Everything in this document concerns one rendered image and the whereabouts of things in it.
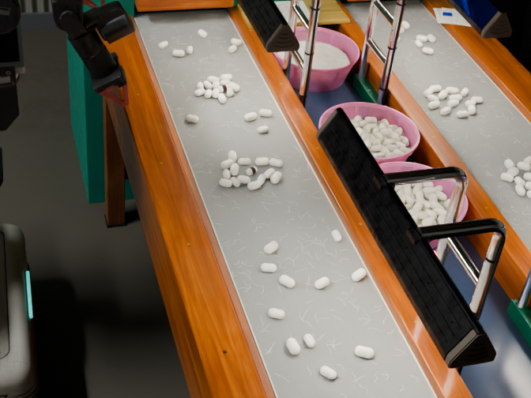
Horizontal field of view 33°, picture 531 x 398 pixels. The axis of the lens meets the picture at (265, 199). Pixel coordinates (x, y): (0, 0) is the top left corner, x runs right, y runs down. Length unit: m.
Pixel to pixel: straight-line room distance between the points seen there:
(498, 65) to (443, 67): 0.16
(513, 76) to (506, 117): 0.20
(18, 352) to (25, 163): 1.23
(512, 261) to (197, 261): 0.70
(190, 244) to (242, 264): 0.12
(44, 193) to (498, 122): 1.64
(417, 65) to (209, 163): 0.83
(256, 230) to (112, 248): 1.13
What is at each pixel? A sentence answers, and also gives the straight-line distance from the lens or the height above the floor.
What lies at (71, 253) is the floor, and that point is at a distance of 3.09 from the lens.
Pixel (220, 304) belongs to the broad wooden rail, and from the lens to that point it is 1.83.
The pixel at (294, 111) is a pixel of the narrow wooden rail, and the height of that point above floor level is 0.77.
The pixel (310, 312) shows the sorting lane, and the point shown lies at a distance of 1.87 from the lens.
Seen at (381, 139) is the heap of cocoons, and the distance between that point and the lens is 2.41.
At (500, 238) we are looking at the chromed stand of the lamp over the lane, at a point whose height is 1.08.
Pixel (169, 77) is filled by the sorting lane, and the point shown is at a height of 0.74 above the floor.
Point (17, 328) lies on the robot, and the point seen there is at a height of 0.28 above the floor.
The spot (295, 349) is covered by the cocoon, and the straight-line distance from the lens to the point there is 1.77.
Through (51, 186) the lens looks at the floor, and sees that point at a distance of 3.37.
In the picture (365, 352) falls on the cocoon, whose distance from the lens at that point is 1.79.
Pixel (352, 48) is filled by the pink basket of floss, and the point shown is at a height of 0.75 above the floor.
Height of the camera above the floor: 2.05
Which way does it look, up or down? 38 degrees down
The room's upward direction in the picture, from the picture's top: 7 degrees clockwise
